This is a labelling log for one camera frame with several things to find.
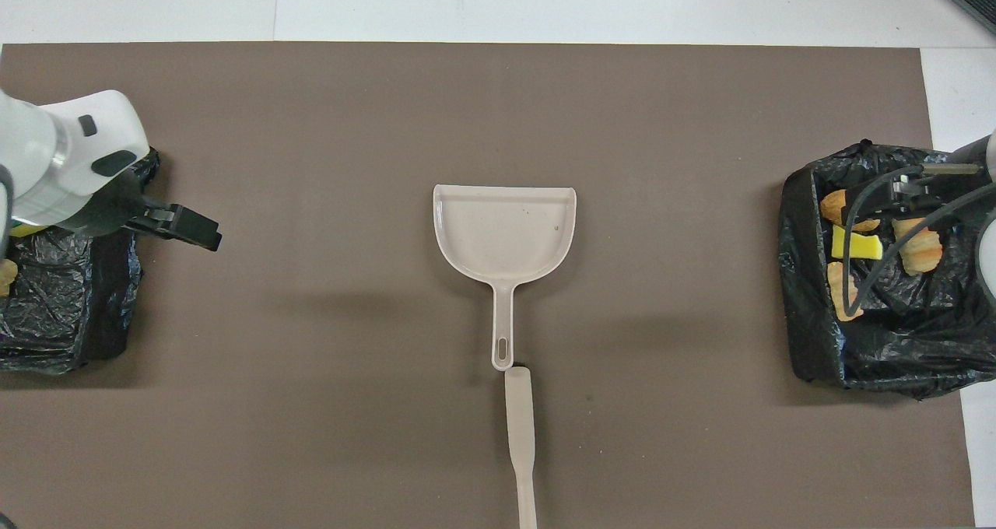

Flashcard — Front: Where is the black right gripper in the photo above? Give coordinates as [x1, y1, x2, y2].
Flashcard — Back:
[889, 163, 985, 205]

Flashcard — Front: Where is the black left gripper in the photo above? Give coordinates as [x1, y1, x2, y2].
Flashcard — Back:
[76, 167, 224, 252]

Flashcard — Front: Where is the pale chunky bread piece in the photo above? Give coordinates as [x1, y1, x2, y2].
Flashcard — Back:
[891, 216, 944, 275]

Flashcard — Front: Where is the yellow sponge wedge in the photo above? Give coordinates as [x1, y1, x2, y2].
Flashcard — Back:
[831, 226, 883, 261]

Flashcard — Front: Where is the orange brown bread roll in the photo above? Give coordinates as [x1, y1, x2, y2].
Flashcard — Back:
[819, 189, 880, 233]

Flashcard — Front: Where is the pale scalloped bread piece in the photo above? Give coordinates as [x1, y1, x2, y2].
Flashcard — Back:
[826, 261, 864, 322]

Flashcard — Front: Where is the beige plastic dustpan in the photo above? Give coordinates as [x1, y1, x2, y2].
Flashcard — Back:
[433, 184, 578, 372]

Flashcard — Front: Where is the beige hand brush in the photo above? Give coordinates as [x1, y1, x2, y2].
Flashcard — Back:
[503, 366, 539, 529]

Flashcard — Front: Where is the black bag lined bin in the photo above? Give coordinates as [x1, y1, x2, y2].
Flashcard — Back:
[778, 140, 996, 401]
[0, 148, 161, 376]

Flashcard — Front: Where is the brown table mat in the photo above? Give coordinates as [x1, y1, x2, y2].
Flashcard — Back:
[0, 42, 976, 529]

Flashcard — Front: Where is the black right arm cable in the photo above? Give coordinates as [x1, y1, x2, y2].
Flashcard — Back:
[844, 167, 996, 317]

